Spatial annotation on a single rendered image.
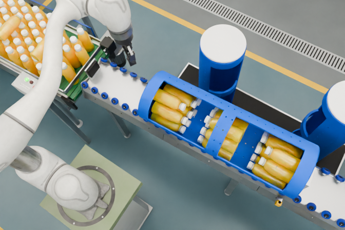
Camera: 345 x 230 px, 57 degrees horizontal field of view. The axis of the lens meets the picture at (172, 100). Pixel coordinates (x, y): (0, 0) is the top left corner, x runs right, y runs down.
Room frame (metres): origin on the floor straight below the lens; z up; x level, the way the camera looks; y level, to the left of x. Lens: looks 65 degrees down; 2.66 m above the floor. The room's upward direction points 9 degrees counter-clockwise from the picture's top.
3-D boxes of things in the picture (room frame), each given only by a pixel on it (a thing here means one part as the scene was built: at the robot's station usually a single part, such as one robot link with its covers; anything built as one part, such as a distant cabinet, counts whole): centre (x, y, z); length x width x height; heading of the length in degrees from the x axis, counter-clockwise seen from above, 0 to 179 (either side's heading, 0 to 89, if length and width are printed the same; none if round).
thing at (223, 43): (1.07, -0.36, 1.03); 0.28 x 0.28 x 0.01
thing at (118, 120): (0.95, 0.44, 0.31); 0.06 x 0.06 x 0.63; 52
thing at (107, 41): (1.23, 0.36, 0.95); 0.10 x 0.07 x 0.10; 142
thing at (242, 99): (0.82, -0.59, 0.07); 1.50 x 0.52 x 0.15; 49
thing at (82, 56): (1.16, 0.52, 0.99); 0.07 x 0.07 x 0.18
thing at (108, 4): (0.76, 0.16, 1.83); 0.13 x 0.11 x 0.16; 51
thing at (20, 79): (0.95, 0.79, 1.05); 0.20 x 0.10 x 0.10; 52
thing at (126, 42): (0.75, 0.15, 1.65); 0.08 x 0.07 x 0.09; 20
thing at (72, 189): (0.30, 0.50, 1.23); 0.18 x 0.16 x 0.22; 51
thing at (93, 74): (1.05, 0.45, 0.99); 0.10 x 0.02 x 0.12; 142
